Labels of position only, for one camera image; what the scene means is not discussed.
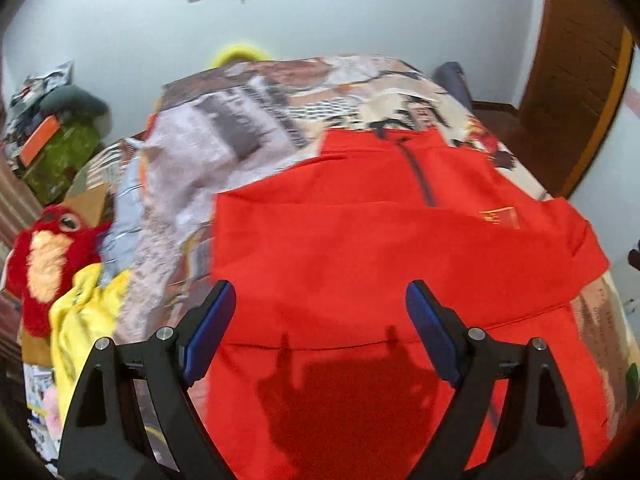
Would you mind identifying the newspaper print blanket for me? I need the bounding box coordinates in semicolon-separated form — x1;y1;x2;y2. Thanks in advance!
65;54;640;461

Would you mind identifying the yellow plush toy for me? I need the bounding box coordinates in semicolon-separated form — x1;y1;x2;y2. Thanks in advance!
49;262;133;426

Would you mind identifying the red zip sweatshirt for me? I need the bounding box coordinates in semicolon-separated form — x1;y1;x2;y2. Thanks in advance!
205;127;611;480

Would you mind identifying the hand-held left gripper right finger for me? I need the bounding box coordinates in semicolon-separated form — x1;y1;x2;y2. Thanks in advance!
405;280;586;480

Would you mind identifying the brown cardboard box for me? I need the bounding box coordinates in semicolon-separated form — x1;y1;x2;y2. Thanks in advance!
62;182;113;226

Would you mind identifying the wooden door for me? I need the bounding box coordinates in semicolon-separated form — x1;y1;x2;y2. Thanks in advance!
517;0;636;198

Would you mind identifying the red plush toy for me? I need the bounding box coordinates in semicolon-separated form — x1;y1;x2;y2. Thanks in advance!
5;204;113;338

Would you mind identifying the green patterned bag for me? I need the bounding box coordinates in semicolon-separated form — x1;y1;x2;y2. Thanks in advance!
22;120;103;206

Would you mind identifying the grey striped cloth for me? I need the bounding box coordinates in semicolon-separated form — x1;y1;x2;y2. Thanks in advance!
100;160;151;281

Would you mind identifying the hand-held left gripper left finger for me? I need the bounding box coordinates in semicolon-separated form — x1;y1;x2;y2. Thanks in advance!
57;280;237;480

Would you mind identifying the striped brown cloth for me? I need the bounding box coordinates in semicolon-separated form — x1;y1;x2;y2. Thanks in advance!
0;160;43;261

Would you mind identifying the yellow round object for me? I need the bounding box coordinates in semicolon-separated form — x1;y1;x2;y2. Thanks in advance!
209;45;273;68

